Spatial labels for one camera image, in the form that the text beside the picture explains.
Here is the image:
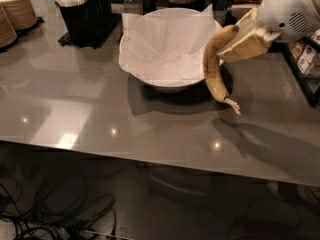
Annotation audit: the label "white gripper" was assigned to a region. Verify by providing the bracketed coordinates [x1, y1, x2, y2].
[218, 0, 320, 63]

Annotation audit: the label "yellow banana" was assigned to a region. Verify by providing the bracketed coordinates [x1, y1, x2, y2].
[203, 25, 241, 115]

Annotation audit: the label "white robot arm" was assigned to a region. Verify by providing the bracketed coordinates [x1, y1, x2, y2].
[218, 0, 320, 63]

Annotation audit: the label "white bowl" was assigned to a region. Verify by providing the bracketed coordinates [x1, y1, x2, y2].
[118, 6, 224, 94]

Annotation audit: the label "black napkin dispenser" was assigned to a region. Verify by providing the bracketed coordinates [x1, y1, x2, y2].
[223, 2, 257, 26]

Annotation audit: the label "black sachet rack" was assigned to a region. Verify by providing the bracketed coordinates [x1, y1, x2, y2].
[281, 29, 320, 106]

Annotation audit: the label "white paper liner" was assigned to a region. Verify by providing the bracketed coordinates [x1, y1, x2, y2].
[118, 3, 221, 84]

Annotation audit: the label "black cutlery holder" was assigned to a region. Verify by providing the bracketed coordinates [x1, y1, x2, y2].
[54, 0, 114, 45]

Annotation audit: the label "stack of paper bowls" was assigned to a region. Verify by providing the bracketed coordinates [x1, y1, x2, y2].
[0, 0, 37, 31]

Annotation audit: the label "black floor cables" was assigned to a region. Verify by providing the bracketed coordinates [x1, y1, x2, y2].
[0, 170, 118, 240]

